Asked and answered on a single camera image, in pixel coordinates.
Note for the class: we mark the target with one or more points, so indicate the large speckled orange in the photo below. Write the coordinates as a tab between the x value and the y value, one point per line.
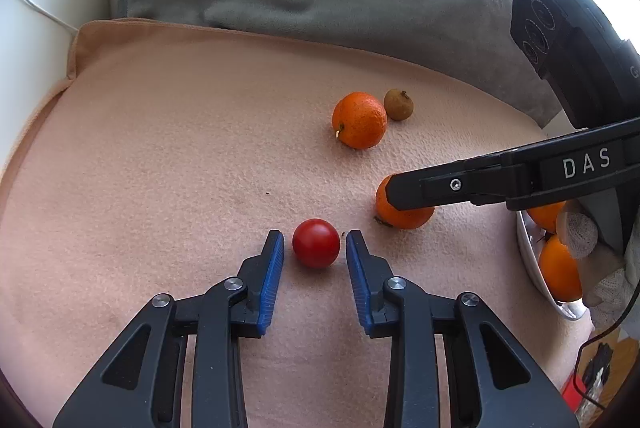
546	216

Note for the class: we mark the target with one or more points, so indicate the mandarin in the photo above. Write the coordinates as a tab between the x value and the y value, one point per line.
404	220
359	121

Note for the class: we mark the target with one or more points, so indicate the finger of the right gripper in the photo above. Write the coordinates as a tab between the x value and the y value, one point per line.
481	180

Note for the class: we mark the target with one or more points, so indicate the white gloved right hand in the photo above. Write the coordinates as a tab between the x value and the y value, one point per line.
608	279

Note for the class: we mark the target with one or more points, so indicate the brown longan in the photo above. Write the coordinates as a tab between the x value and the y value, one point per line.
398	105

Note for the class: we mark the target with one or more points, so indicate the pink blanket table cover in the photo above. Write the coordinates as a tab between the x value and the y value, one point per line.
172	151

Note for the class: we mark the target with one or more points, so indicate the right black camera box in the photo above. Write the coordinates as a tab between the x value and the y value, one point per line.
573	46

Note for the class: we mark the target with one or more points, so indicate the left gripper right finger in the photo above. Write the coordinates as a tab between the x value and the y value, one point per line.
492	380

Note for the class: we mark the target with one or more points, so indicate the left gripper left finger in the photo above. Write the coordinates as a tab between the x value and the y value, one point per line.
137	382

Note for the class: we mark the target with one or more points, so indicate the smooth orange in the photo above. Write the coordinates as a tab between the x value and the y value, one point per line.
560	271

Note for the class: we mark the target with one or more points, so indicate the cherry tomato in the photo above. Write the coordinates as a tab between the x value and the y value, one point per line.
316	243

